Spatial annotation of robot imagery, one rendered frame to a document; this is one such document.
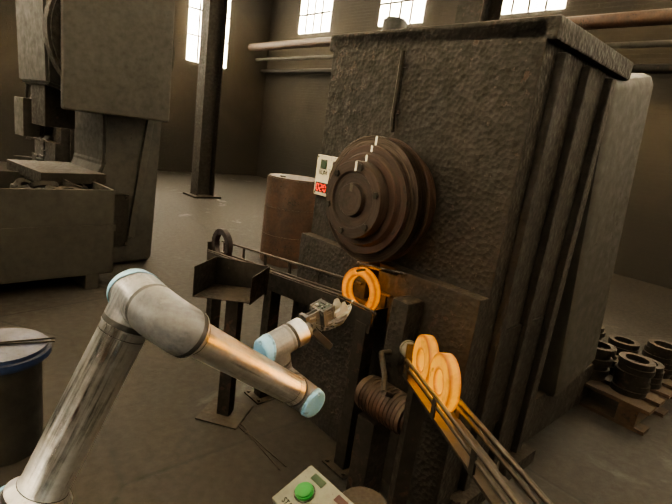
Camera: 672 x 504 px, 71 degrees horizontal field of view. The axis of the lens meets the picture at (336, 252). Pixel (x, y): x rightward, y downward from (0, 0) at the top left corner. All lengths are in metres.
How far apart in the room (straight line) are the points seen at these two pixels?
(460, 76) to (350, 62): 0.56
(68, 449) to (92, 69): 3.03
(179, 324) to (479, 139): 1.13
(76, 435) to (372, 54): 1.64
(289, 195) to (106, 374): 3.56
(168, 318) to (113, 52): 3.10
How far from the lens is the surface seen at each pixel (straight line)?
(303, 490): 1.10
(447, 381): 1.30
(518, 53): 1.69
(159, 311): 1.09
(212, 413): 2.40
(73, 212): 3.75
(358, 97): 2.08
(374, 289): 1.81
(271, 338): 1.48
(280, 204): 4.63
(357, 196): 1.69
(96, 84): 3.94
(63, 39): 3.87
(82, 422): 1.27
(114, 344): 1.20
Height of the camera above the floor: 1.32
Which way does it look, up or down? 13 degrees down
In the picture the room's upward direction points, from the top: 8 degrees clockwise
